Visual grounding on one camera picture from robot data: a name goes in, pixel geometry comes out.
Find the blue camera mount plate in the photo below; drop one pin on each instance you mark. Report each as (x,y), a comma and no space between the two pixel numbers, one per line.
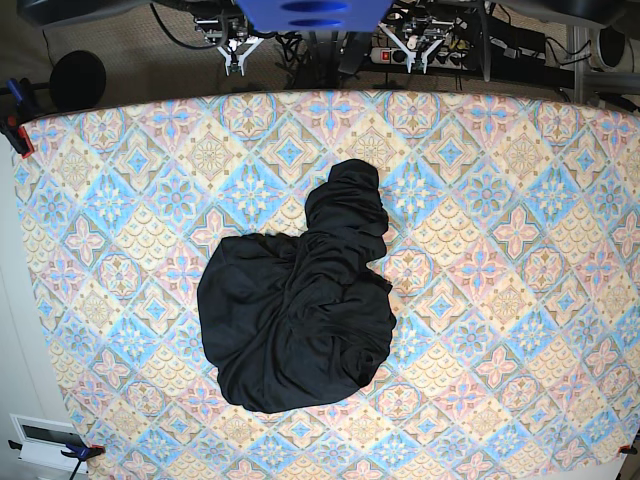
(315,15)

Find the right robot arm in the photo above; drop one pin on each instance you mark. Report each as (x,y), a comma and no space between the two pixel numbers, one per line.
(201,9)

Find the white speaker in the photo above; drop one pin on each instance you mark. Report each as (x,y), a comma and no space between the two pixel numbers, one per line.
(610,47)

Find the blue clamp upper left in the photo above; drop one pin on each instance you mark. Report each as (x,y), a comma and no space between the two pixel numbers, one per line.
(12,124)

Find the orange clamp lower right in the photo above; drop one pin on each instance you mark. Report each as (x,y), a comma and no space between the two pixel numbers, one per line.
(628,450)

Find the patterned tablecloth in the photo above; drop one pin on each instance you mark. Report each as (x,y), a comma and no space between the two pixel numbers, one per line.
(513,251)

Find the white floor box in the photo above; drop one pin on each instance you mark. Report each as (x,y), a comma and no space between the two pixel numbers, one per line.
(42,442)

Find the black round stool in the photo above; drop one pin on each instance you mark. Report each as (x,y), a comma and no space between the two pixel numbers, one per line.
(77,81)

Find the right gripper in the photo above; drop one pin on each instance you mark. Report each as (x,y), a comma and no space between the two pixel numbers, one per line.
(227,34)

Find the blue clamp lower left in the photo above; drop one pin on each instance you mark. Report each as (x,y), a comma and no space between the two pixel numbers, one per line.
(75,451)

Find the blue clamp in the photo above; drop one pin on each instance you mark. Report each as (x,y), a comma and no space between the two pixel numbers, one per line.
(12,124)
(75,451)

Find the black t-shirt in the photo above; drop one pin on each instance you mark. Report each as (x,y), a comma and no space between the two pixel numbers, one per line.
(293,322)

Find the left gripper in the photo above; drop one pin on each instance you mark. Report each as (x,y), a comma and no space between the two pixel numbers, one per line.
(424,35)

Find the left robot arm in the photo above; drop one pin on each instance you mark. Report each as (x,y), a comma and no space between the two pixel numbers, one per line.
(472,49)

